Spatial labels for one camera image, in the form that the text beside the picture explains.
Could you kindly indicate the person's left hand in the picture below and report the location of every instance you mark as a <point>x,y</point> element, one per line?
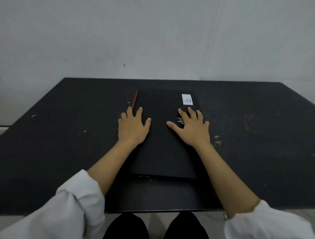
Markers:
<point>131,131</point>

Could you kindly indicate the person's right hand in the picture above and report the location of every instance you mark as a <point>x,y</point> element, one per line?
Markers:
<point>194,133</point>

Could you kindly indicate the person's left little finger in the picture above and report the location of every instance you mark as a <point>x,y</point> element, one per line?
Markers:
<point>119,122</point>

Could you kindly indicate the person's right thumb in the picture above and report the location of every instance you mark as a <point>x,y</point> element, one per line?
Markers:
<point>174,126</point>

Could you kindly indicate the person's right middle finger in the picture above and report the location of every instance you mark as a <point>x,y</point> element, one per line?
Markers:
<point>192,113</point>

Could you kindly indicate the person's left middle finger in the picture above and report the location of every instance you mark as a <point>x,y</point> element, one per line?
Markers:
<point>130,112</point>

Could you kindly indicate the person's right little finger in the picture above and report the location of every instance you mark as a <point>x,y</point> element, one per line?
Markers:
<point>206,124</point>

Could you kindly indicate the person's left thumb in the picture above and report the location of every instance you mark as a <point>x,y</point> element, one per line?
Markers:
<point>147,123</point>

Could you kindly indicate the person's left forearm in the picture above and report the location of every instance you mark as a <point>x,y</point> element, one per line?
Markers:
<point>112,165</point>

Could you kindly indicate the person's right forearm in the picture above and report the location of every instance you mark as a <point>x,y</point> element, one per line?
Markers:
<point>225,179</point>

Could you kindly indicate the red pencil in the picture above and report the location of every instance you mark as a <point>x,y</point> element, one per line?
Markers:
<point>134,100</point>

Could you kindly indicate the white card with blue print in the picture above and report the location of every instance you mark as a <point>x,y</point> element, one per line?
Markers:
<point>187,99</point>

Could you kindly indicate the black closed laptop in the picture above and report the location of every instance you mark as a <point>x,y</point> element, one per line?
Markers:
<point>163,147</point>

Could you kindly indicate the person's black right trouser leg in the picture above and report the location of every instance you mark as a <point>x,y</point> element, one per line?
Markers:
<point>185,227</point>

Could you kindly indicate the person's black trouser leg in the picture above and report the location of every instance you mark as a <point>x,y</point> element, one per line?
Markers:
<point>185,227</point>
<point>126,227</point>

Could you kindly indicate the person's white left sleeve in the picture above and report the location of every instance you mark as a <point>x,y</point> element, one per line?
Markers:
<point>61,209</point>

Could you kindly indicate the person's white sleeve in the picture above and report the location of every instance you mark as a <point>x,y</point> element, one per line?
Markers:
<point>268,224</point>
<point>61,209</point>

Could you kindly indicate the person's black left trouser leg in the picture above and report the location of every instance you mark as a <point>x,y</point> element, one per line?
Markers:
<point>126,227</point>

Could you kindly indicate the person's white right sleeve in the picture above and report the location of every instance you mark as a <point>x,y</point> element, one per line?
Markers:
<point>268,224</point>

